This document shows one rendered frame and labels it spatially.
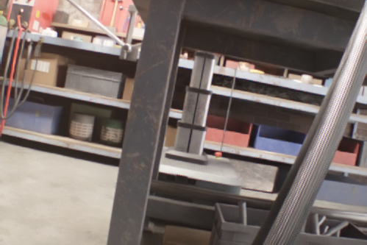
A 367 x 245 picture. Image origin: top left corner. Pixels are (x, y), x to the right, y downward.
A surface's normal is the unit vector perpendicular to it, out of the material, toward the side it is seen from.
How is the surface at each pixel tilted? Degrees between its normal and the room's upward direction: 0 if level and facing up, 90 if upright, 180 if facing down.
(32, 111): 90
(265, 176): 90
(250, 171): 90
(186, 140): 90
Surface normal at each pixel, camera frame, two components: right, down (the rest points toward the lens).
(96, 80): 0.01, 0.02
